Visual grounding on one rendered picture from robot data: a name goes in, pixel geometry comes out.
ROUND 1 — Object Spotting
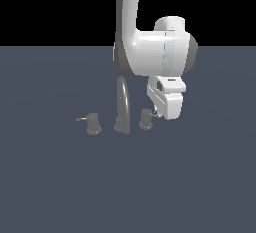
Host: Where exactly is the grey curved faucet spout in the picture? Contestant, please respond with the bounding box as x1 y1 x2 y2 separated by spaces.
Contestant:
113 75 131 135

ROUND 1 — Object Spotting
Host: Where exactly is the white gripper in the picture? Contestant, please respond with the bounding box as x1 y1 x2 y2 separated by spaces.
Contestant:
146 75 187 121

